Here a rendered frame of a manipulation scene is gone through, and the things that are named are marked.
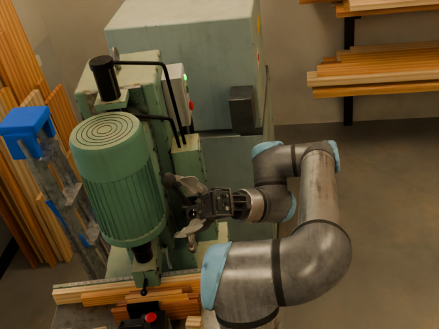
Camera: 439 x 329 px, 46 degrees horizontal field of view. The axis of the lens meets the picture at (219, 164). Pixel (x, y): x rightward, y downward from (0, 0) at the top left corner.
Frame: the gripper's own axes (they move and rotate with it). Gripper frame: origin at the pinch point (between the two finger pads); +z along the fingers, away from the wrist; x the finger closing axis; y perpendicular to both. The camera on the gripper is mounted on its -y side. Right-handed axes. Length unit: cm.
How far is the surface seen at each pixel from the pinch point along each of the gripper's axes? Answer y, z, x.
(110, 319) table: -41.5, -1.5, 25.5
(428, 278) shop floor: -50, -175, 25
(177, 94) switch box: -8.7, -10.8, -34.3
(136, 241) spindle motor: -12.2, 3.3, 6.7
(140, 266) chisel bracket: -25.3, -4.0, 11.9
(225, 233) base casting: -45, -50, 0
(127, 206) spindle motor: -5.1, 8.7, -0.9
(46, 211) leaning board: -171, -24, -32
